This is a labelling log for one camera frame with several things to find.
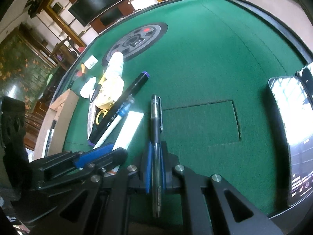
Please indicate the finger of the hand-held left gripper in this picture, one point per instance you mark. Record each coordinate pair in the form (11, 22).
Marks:
(95, 154)
(110, 159)

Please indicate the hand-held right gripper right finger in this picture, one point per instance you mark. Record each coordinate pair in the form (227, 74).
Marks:
(167, 171)

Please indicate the large black smartphone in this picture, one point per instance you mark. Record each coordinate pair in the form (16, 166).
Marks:
(293, 139)

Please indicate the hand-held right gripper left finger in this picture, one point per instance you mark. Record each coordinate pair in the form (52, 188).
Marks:
(148, 166)

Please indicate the round table control panel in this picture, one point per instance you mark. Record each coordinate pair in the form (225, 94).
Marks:
(137, 41)

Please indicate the white pen with blue section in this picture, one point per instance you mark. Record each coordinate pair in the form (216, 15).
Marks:
(115, 124)

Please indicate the black marker with purple cap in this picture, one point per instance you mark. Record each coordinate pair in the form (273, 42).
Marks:
(122, 98)

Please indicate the red and clear small tool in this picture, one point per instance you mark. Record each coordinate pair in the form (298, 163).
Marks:
(78, 74)

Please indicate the yellow packaged item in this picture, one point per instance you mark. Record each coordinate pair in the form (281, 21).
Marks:
(110, 90)

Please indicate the black gel pen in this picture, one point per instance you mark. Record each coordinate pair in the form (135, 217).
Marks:
(156, 127)

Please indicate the slim white tube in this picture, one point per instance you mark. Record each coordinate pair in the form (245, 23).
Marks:
(129, 129)

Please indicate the small white bottle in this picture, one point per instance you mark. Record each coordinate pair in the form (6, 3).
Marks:
(87, 88)

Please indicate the white pen with black cap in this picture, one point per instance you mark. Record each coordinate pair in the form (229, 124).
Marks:
(50, 134)

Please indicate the yellow and black pen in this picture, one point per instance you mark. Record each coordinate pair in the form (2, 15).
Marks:
(83, 69)

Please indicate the cardboard box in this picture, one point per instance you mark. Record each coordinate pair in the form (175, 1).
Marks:
(61, 124)

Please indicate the wall television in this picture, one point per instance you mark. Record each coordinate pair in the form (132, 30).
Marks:
(97, 0)

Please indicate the black and yellow marker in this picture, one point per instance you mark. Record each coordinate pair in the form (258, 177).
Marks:
(100, 82)

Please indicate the green landscape painting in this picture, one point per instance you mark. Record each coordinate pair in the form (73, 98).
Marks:
(22, 73)

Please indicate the large white printed tube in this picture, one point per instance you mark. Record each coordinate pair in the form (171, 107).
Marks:
(91, 117)

